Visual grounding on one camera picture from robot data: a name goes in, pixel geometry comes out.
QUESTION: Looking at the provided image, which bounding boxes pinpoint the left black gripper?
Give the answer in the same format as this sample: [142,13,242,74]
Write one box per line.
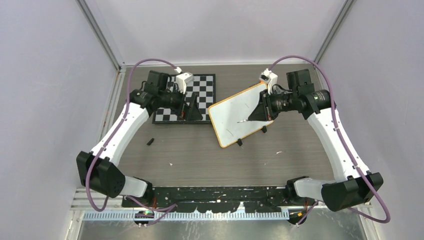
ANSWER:
[158,84,203,121]

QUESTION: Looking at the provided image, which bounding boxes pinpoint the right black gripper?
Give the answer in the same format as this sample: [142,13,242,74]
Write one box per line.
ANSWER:
[249,87,298,122]

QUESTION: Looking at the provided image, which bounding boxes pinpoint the yellow framed whiteboard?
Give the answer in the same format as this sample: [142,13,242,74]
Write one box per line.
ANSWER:
[208,82,273,148]

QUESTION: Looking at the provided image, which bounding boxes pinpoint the black white checkerboard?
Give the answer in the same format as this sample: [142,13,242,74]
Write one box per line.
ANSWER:
[152,74,216,125]

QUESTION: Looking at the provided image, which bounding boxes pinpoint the black marker cap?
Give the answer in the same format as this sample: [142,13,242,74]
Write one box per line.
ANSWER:
[146,138,155,146]

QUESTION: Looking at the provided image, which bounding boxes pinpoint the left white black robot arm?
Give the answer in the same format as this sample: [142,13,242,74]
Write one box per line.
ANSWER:
[76,70,203,207]

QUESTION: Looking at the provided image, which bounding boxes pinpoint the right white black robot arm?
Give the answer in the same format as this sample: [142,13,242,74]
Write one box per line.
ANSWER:
[247,69,384,212]

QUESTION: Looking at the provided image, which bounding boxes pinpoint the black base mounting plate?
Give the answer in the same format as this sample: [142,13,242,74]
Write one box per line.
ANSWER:
[121,186,319,214]

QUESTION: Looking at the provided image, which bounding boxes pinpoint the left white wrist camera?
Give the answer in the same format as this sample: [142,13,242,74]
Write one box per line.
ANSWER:
[175,72,194,95]

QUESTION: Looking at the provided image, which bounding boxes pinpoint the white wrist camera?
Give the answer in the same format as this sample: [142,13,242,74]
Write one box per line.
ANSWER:
[258,68,278,94]
[175,72,194,95]

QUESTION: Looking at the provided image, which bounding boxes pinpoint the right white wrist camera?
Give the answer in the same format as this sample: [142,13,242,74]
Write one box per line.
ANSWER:
[258,68,278,94]

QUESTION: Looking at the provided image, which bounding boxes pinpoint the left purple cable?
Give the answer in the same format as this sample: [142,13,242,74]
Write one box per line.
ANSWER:
[84,58,183,227]

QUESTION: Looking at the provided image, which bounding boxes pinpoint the purple cable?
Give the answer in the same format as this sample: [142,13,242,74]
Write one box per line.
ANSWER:
[267,54,392,227]
[84,58,183,227]

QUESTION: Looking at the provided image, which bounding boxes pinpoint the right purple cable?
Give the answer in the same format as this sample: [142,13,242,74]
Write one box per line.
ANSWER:
[267,54,392,227]

